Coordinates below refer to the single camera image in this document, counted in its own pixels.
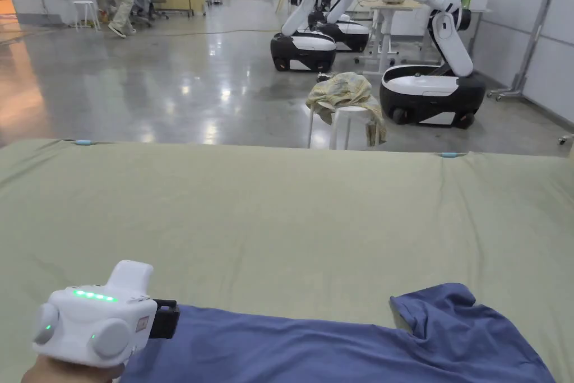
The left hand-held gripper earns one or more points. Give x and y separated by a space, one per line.
85 324

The blue shirt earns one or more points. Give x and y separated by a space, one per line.
341 347

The person's left hand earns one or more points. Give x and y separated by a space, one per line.
67 370

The blue sheet clip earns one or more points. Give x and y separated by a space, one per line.
448 155
85 142

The bed with pale green sheet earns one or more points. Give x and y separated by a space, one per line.
251 226

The yellow patterned cloth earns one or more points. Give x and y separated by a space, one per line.
345 89

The white and black robot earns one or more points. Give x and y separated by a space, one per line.
347 31
302 44
430 82

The white desk with wooden top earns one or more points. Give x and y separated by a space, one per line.
385 28

